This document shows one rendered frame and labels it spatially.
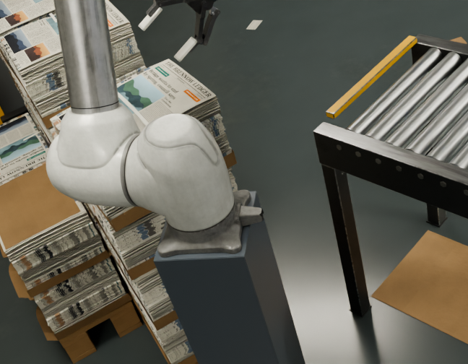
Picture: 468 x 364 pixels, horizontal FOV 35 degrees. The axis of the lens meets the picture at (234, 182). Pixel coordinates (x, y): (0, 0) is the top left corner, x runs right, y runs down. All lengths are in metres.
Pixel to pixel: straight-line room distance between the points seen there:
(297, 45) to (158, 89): 2.19
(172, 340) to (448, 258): 1.06
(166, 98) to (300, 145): 1.53
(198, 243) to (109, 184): 0.22
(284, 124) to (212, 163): 2.09
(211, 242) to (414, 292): 1.29
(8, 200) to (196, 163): 1.31
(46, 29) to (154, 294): 0.93
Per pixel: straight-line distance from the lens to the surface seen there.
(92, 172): 1.55
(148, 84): 2.03
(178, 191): 1.46
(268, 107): 3.68
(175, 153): 1.43
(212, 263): 1.57
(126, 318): 2.81
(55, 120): 2.04
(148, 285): 2.19
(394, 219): 2.97
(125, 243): 2.06
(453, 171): 1.94
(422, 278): 2.76
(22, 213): 2.57
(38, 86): 2.39
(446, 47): 2.40
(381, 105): 2.19
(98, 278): 2.65
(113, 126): 1.54
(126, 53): 2.44
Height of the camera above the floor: 2.08
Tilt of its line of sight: 39 degrees down
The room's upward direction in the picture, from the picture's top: 17 degrees counter-clockwise
